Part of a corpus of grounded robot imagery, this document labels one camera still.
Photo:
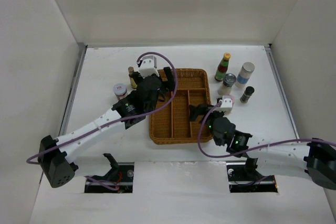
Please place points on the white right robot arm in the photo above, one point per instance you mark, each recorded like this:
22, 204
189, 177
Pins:
309, 158

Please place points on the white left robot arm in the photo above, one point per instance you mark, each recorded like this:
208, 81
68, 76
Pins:
57, 156

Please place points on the brown wicker divided tray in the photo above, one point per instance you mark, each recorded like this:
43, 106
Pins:
172, 124

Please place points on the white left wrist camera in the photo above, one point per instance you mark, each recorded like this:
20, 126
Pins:
148, 66

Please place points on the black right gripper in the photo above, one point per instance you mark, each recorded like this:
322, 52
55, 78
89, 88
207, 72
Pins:
196, 110

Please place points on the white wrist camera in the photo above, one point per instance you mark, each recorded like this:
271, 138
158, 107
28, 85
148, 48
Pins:
148, 66
222, 106

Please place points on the yellow label brown sauce bottle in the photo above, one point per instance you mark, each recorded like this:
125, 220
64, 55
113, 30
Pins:
135, 77

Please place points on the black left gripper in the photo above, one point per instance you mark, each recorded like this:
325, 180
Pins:
170, 78

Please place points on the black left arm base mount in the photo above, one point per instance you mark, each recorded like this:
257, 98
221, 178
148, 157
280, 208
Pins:
106, 180

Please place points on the green label red sauce bottle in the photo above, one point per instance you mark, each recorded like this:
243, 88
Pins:
222, 67

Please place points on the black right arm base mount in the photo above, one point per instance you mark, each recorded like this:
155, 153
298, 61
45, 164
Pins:
244, 173

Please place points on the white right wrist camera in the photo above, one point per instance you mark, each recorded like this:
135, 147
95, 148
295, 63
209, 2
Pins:
222, 106

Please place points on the black top salt grinder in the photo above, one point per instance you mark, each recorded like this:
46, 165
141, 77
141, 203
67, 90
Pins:
226, 87

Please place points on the small black cap pepper jar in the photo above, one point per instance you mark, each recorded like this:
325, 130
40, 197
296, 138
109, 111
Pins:
247, 94

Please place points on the blue label white salt canister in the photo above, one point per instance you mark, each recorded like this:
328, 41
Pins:
244, 75

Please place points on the white lid brown spice jar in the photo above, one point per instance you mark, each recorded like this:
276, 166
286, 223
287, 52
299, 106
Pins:
120, 91

